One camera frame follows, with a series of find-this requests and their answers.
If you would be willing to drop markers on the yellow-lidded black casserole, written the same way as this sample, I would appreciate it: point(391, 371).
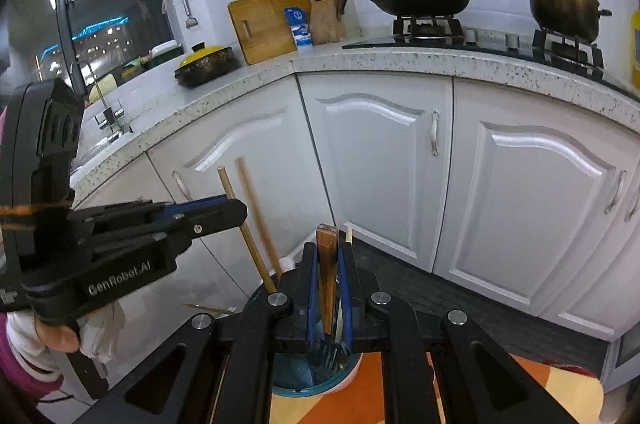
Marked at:
point(205, 64)

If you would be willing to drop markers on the wooden knife block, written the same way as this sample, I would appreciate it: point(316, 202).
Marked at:
point(327, 22)

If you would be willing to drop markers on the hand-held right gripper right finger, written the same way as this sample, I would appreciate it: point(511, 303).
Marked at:
point(345, 304)

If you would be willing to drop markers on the person's left hand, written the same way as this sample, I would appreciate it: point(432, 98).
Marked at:
point(100, 334)

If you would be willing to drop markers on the wooden cutting board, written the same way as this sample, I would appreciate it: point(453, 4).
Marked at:
point(270, 29)

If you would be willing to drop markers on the person's left forearm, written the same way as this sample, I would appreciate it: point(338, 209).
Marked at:
point(20, 369)

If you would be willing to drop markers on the thin brown chopstick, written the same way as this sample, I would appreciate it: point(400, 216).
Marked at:
point(210, 308)

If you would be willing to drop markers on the curved white cabinet door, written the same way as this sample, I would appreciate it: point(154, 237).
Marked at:
point(250, 129)

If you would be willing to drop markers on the bronze stockpot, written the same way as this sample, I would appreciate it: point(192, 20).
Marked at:
point(565, 9)

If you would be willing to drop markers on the silver stove knob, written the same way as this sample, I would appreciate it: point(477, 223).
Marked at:
point(470, 35)
point(511, 40)

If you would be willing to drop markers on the blue white salt packet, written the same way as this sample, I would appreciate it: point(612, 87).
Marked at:
point(300, 29)

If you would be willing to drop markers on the orange yellow printed tablecloth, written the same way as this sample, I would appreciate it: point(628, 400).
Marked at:
point(500, 384)

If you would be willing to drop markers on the yellow cooking oil bottle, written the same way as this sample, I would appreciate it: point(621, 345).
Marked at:
point(635, 49)

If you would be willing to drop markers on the white dish tray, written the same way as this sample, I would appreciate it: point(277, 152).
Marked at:
point(160, 53)

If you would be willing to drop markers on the chrome sink faucet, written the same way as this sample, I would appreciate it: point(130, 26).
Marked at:
point(107, 117)

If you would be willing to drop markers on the hanging metal peeler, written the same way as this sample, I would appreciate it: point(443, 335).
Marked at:
point(191, 22)

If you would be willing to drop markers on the black gas stove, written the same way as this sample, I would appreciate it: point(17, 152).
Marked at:
point(475, 44)

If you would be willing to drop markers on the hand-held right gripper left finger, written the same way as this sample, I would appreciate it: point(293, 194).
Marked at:
point(311, 304)

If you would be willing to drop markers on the speckled stone countertop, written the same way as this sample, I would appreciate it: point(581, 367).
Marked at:
point(400, 64)

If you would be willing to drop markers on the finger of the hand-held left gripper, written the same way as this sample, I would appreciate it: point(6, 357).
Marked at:
point(220, 218)
point(130, 210)

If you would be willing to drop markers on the teal utensil holder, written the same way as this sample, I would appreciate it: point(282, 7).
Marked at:
point(295, 379)

